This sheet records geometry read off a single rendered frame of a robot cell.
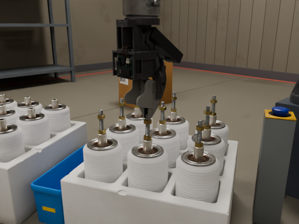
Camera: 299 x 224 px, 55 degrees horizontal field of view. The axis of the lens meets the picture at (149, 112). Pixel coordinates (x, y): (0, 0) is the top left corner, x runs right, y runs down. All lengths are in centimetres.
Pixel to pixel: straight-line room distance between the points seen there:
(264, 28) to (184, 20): 105
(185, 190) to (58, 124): 56
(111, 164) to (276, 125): 42
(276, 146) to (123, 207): 41
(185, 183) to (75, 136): 54
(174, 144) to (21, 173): 42
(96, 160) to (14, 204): 29
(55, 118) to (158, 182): 50
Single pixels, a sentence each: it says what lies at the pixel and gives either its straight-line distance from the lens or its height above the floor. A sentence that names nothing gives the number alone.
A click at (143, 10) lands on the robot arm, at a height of 56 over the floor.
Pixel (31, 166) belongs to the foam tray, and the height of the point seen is 15.
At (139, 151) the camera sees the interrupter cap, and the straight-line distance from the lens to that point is 67.
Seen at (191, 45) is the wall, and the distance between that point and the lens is 374.
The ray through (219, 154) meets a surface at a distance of 73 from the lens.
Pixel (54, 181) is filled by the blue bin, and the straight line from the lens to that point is 94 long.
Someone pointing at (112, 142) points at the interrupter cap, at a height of 25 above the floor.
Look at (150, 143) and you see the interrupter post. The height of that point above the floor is 27.
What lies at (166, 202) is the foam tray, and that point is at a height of 18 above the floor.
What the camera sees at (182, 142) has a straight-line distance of 87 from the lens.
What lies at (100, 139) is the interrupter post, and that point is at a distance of 70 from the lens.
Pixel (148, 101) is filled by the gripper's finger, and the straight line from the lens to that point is 60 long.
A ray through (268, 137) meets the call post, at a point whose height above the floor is 26.
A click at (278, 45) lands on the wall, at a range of 319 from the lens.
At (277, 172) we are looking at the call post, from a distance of 82.
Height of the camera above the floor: 53
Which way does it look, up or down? 17 degrees down
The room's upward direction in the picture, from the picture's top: straight up
